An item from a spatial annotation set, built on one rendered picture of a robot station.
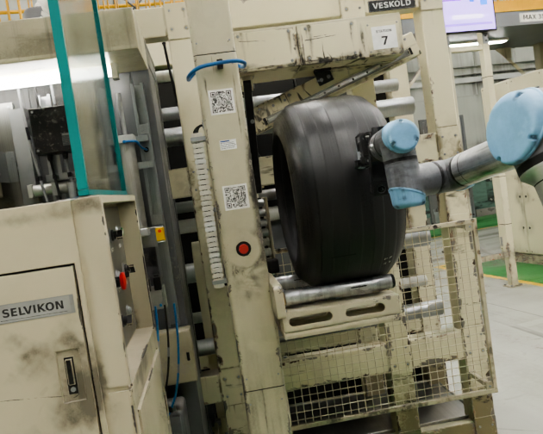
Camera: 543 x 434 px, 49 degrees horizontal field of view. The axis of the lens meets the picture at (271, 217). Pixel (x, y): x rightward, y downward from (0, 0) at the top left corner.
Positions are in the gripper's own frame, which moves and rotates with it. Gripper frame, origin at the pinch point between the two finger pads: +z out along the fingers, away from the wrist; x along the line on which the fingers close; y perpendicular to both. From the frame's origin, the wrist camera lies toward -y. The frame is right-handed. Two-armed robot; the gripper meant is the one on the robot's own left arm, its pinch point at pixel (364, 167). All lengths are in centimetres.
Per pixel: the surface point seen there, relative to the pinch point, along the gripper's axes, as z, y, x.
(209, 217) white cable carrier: 23.7, -6.1, 43.5
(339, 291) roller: 17.6, -33.9, 8.5
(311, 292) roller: 17.7, -32.9, 16.7
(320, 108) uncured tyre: 12.4, 20.4, 6.8
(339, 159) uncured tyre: 1.6, 3.2, 6.1
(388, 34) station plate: 43, 50, -28
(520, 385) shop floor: 149, -110, -107
